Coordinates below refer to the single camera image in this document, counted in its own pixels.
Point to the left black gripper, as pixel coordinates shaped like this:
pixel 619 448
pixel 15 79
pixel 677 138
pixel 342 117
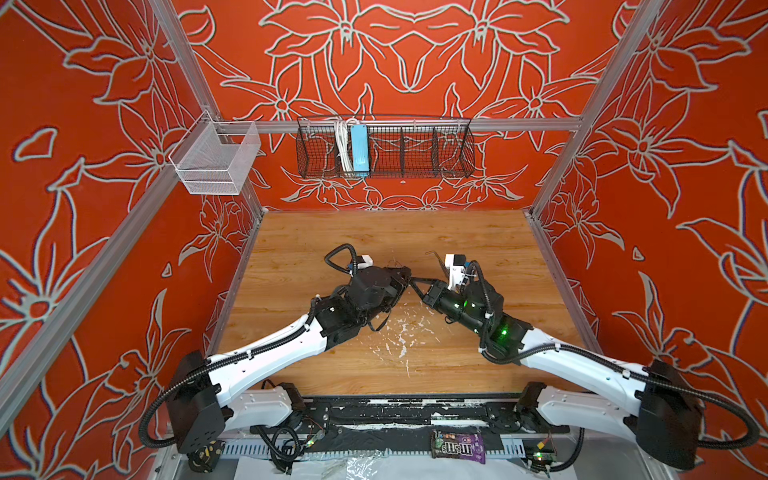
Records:
pixel 398 282

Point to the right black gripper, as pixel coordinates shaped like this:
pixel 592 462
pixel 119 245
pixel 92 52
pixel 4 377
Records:
pixel 435 296

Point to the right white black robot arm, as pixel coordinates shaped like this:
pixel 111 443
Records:
pixel 649 405

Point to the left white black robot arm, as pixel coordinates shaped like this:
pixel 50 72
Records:
pixel 206 394

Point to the purple candy bag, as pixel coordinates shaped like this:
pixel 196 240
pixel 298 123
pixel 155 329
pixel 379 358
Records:
pixel 461 446

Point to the light blue box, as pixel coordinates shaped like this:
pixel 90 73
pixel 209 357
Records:
pixel 360 149

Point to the small electronics board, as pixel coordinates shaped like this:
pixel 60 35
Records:
pixel 540 457

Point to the clear plastic wrap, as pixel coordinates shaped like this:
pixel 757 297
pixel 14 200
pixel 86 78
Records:
pixel 373 466

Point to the yellow black tape measure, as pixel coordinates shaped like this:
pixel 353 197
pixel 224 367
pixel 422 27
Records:
pixel 205 459

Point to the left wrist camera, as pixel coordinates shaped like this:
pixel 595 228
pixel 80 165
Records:
pixel 363 261

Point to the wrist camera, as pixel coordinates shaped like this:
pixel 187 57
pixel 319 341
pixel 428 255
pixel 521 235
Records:
pixel 456 266
pixel 363 261

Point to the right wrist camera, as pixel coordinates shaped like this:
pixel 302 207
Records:
pixel 456 266

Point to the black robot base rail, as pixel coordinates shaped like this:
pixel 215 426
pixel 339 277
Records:
pixel 404 423

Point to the black wire wall basket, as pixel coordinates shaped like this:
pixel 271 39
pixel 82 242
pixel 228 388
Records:
pixel 400 147

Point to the white mesh wall basket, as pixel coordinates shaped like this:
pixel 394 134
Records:
pixel 216 157

